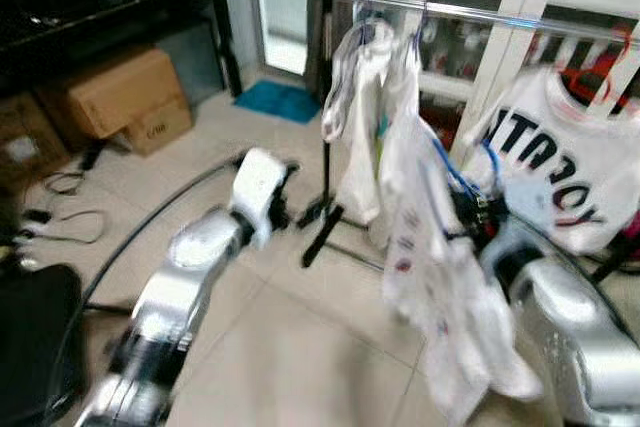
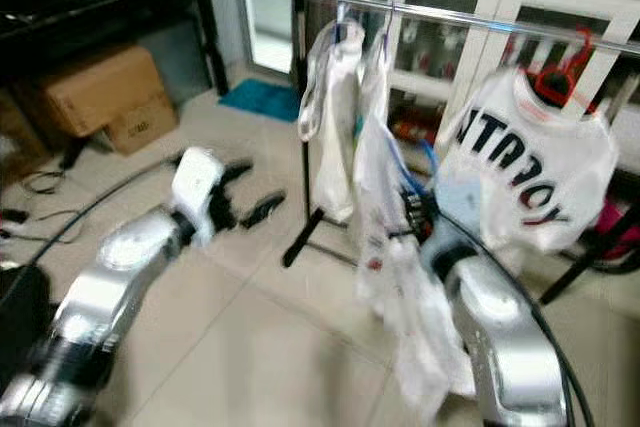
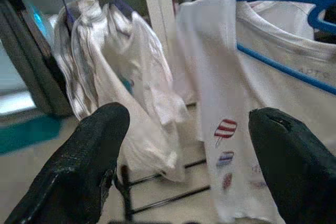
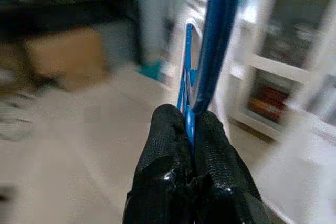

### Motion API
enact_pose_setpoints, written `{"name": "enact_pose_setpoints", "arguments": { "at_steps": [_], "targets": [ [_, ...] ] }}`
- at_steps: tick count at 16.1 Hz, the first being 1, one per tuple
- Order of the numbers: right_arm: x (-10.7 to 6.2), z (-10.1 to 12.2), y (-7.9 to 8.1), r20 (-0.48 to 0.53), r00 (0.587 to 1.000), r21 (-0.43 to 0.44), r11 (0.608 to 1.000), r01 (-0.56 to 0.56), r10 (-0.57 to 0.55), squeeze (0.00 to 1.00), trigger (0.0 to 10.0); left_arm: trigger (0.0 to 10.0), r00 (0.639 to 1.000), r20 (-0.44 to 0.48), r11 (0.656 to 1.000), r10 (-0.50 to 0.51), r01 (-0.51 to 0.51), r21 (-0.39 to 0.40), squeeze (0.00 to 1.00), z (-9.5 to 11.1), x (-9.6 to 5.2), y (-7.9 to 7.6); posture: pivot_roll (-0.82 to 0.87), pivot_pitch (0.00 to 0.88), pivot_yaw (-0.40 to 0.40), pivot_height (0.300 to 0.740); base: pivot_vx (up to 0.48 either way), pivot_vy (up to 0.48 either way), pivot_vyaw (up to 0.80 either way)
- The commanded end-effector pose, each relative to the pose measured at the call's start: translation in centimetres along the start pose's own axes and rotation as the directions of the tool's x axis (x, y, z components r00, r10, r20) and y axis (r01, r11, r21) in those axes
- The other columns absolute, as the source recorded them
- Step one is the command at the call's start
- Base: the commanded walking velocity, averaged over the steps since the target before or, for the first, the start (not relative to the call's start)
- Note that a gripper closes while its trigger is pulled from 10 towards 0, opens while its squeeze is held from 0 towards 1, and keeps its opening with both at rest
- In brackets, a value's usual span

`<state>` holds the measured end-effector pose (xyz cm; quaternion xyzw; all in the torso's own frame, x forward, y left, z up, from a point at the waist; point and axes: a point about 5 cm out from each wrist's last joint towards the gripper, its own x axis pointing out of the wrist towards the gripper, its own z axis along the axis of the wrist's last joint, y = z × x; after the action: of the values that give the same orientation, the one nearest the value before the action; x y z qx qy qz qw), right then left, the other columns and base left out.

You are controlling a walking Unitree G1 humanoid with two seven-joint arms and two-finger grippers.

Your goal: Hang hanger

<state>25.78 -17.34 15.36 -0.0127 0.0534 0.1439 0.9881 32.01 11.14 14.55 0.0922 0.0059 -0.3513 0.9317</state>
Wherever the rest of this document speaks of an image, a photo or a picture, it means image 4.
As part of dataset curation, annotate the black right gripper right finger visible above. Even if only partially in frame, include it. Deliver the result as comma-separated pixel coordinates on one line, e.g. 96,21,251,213
193,111,270,224

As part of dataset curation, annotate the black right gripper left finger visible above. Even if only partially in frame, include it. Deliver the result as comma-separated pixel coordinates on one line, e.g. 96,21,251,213
123,104,197,224

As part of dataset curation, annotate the black desk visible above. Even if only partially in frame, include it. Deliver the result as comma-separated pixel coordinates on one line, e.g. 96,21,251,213
0,0,148,41

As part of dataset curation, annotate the white shelf cabinet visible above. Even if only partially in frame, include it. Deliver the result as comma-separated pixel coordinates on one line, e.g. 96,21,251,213
228,0,336,143

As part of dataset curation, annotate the blue plastic clothes hanger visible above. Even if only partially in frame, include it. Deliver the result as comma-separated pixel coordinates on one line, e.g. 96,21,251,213
175,0,245,156

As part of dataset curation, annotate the teal floor mat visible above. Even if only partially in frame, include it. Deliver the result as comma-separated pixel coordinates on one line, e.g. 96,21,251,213
138,61,162,80

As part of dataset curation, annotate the plain brown cardboard box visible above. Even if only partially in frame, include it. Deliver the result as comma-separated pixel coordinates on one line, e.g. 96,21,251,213
25,27,107,92

